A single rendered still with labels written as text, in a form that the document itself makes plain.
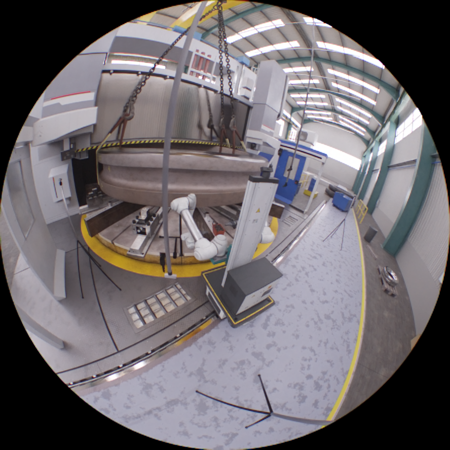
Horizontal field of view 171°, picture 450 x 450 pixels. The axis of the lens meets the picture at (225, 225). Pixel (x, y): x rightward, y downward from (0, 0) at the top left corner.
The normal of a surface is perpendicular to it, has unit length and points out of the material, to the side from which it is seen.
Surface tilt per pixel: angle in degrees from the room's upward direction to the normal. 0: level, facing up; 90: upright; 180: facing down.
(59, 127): 90
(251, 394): 0
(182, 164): 90
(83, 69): 90
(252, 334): 0
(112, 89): 90
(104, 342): 0
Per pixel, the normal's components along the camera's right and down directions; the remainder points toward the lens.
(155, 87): 0.72, 0.47
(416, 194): -0.69, 0.27
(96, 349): 0.17, -0.84
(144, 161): 0.02, 0.53
